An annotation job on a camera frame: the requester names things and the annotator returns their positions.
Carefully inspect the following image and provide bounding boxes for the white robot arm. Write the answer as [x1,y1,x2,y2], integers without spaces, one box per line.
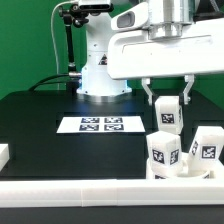
[78,0,224,98]

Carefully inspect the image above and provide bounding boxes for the camera on stand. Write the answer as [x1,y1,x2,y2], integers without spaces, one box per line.
[78,0,113,13]

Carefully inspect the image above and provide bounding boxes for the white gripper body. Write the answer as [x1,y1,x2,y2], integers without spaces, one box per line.
[108,1,224,79]

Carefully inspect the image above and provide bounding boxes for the white cable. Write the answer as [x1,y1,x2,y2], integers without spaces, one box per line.
[50,0,80,92]

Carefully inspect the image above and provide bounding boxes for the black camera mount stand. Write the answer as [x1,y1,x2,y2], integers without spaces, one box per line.
[59,4,88,94]

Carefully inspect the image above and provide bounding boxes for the white round stool seat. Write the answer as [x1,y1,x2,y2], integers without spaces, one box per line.
[145,156,221,180]

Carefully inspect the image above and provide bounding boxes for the white sheet with tags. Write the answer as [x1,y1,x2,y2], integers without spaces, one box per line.
[57,116,145,134]

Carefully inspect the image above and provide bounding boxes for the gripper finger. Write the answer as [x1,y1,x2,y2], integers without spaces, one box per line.
[179,74,195,105]
[141,78,154,105]

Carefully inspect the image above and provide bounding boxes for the black cables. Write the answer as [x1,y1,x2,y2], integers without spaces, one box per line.
[27,73,83,92]

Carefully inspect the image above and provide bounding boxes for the white U-shaped fence wall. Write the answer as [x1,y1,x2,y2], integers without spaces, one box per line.
[0,143,224,209]

